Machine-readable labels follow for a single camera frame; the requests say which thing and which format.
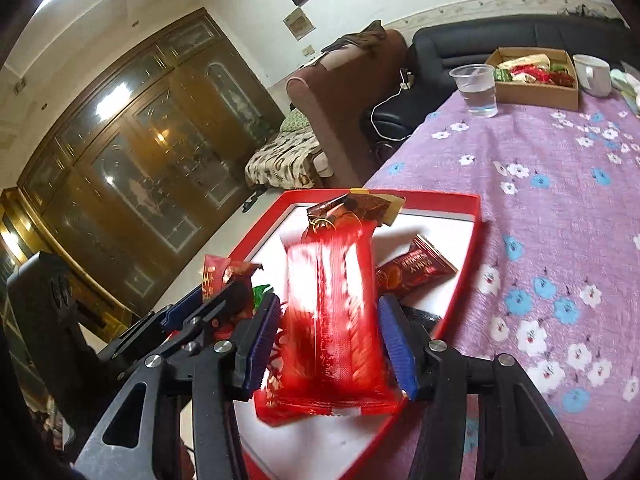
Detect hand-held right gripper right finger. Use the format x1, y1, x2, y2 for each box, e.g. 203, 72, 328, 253
378, 294, 590, 480

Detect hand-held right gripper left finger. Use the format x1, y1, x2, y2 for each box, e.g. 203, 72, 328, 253
74, 292, 282, 480

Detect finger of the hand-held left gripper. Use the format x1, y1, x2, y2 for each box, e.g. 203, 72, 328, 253
116, 279, 254, 387
97, 284, 204, 365

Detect red gold snack packet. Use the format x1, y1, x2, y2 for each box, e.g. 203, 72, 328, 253
201, 254, 263, 331

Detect green snack packet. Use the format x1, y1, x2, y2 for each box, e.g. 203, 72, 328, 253
251, 284, 276, 311

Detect large glossy red snack packet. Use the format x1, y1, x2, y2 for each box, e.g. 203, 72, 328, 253
252, 227, 408, 427

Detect red box with white inside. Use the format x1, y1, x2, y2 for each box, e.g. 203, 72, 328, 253
187, 187, 483, 480

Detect brown gold snack packet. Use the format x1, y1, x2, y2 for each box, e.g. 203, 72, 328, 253
305, 187, 406, 233

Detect cardboard box of snacks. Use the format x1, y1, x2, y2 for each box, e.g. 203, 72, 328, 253
484, 47, 581, 112

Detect wooden glass-door cabinet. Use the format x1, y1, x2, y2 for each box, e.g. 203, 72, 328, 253
0, 7, 286, 321

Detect brown patterned blanket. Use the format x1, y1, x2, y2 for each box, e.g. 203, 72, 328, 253
244, 130, 331, 191

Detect green patterned pillow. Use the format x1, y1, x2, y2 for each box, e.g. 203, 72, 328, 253
277, 110, 313, 136

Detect brown armchair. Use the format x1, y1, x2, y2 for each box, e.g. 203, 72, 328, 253
285, 27, 416, 188

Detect clear plastic cup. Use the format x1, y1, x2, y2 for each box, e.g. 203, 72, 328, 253
448, 63, 499, 118

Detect black leather sofa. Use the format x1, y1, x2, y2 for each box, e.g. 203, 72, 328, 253
372, 12, 633, 143

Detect brown cloth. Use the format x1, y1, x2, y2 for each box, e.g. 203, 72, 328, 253
320, 20, 388, 53

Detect white mug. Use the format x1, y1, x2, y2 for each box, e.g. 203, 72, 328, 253
572, 53, 613, 98

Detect dark cloth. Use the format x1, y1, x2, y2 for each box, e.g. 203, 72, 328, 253
557, 2, 626, 23

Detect white charging cable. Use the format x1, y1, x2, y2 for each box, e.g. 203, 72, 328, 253
370, 67, 416, 141

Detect small wall picture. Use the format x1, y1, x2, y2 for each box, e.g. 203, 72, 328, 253
282, 6, 316, 41

